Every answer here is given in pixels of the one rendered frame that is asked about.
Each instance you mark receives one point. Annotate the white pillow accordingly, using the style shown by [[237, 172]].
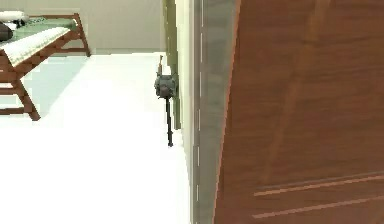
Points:
[[11, 15]]

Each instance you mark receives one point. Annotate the dark brown round cushion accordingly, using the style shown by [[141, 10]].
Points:
[[4, 32]]

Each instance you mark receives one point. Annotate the brown wooden room door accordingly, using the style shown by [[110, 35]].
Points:
[[300, 110]]

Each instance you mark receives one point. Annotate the brown wooden bed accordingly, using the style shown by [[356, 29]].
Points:
[[36, 43]]

